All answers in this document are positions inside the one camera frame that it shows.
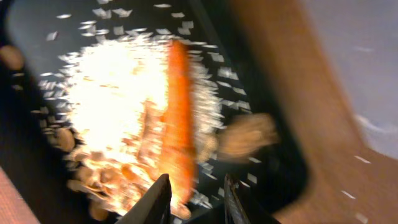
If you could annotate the brown food chunk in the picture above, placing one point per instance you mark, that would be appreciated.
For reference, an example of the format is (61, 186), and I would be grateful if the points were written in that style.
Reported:
(245, 135)

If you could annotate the orange carrot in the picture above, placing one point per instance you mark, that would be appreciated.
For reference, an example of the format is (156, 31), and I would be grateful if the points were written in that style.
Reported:
(178, 152)

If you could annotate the rice and food scraps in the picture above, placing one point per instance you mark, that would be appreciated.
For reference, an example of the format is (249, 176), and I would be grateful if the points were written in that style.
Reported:
(109, 118)

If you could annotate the clear plastic bin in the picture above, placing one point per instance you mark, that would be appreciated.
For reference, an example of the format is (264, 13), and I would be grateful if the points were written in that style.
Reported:
(360, 38)

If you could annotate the black rectangular tray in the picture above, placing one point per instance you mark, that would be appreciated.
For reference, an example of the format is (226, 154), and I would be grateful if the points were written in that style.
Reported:
(43, 30)

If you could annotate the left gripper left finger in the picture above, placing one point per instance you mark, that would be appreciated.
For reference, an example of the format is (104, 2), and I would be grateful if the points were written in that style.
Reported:
(153, 207)

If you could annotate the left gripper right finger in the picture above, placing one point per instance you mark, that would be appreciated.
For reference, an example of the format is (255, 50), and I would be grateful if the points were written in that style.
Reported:
(241, 207)

